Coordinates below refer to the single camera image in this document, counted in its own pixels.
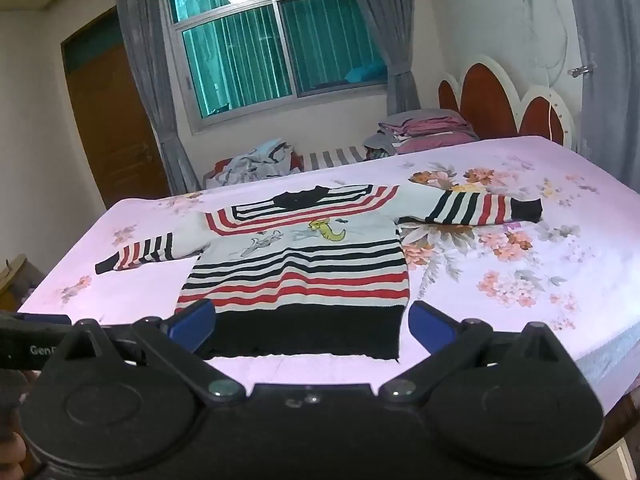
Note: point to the brown wooden door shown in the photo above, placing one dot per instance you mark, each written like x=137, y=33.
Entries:
x=112, y=130

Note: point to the colourful printed cloth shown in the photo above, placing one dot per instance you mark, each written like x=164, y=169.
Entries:
x=380, y=150

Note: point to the wooden bed frame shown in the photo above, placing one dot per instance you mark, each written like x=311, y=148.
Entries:
x=620, y=425

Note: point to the stack of folded pink clothes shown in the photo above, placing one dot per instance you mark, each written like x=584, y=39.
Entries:
x=430, y=130

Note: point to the grey curtain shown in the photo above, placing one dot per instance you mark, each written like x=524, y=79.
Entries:
x=395, y=35
x=150, y=85

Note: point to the grey mosquito net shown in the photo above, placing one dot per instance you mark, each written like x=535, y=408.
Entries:
x=607, y=60

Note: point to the person's left hand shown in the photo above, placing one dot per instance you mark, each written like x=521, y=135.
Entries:
x=10, y=452

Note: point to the pink floral bed sheet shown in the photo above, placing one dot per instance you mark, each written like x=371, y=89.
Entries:
x=500, y=280

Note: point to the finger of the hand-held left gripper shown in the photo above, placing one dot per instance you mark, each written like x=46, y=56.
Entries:
x=44, y=319

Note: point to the grey striped cloth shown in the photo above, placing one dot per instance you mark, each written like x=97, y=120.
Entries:
x=332, y=156

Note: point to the scalloped brown headboard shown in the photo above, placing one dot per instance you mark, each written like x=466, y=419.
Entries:
x=487, y=100

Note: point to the metal wall hook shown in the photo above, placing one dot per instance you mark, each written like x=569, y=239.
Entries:
x=580, y=70

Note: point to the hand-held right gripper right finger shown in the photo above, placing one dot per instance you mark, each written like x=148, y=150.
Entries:
x=431, y=325

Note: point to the teal cloth on windowsill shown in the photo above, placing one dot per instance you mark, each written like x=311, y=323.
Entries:
x=367, y=74

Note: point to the window with teal glass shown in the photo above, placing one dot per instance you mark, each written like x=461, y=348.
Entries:
x=280, y=40

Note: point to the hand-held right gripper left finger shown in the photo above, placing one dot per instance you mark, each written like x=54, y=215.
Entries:
x=192, y=321

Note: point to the wooden furniture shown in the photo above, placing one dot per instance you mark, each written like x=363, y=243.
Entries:
x=15, y=280

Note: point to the pile of grey clothes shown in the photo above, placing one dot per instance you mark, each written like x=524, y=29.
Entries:
x=257, y=162

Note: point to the striped knit sweater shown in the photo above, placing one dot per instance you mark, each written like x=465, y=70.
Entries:
x=300, y=280

